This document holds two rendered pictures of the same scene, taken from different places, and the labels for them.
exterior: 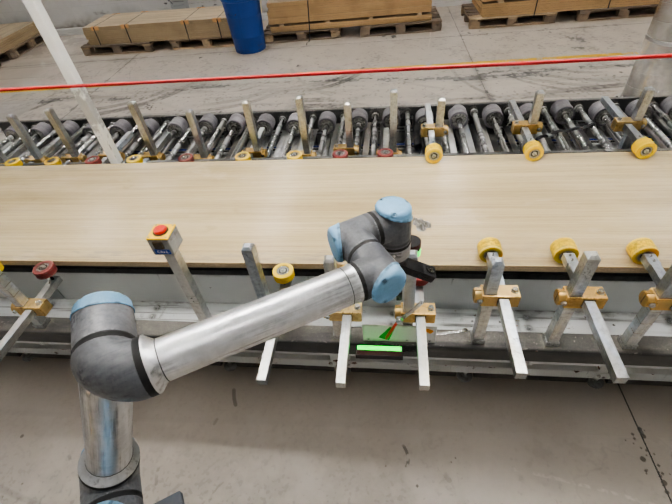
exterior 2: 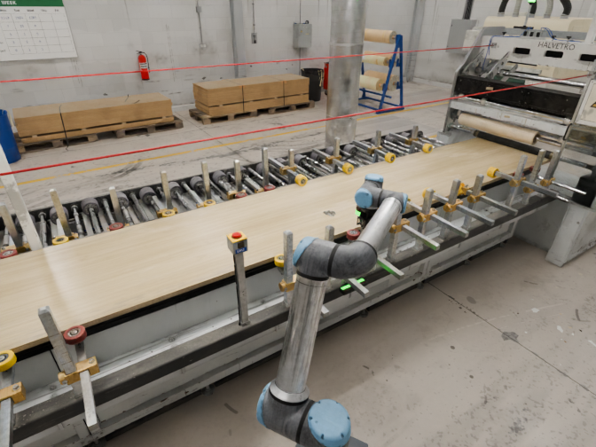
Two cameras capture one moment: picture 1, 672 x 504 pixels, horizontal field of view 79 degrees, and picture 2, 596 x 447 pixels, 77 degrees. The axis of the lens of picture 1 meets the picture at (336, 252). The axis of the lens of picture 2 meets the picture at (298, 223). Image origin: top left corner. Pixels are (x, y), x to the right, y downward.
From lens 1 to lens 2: 1.28 m
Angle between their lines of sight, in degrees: 36
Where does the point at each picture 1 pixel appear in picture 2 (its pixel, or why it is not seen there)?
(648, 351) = (451, 237)
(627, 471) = (459, 316)
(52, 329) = (98, 389)
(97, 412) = (316, 318)
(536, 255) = not seen: hidden behind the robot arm
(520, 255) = not seen: hidden behind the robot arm
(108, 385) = (365, 259)
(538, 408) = (407, 309)
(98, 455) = (305, 366)
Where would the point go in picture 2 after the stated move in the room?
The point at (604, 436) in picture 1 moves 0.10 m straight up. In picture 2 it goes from (441, 307) to (443, 297)
